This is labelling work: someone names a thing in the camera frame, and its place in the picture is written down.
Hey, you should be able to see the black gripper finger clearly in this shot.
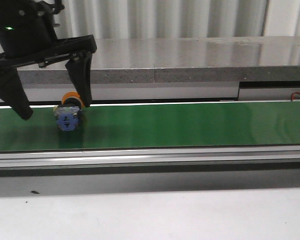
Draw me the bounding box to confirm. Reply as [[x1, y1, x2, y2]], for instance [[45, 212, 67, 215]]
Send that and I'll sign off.
[[65, 51, 92, 107], [0, 68, 33, 121]]

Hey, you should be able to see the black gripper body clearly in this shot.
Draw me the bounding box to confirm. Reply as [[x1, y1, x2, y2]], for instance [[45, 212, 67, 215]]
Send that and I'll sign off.
[[0, 0, 97, 70]]

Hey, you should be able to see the yellow and blue push button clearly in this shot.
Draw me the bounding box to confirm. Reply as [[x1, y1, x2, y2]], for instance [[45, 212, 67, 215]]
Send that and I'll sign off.
[[53, 91, 85, 132]]

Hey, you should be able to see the white panel under countertop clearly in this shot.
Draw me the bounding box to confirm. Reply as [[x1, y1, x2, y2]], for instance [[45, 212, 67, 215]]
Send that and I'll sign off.
[[0, 81, 300, 104]]

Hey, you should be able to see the white corrugated curtain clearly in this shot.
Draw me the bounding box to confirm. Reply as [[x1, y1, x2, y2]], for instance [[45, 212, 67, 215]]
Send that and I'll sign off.
[[54, 0, 300, 39]]

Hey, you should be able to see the grey stone countertop slab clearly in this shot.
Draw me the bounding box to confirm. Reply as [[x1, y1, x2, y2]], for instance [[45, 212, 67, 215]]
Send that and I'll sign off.
[[0, 36, 300, 86]]

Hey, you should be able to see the green conveyor belt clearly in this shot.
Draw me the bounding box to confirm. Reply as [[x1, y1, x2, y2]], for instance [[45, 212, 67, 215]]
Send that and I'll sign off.
[[0, 101, 300, 152]]

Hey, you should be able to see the aluminium conveyor front rail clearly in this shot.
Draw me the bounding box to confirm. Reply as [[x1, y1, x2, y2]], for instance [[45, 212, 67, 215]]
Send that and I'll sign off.
[[0, 145, 300, 169]]

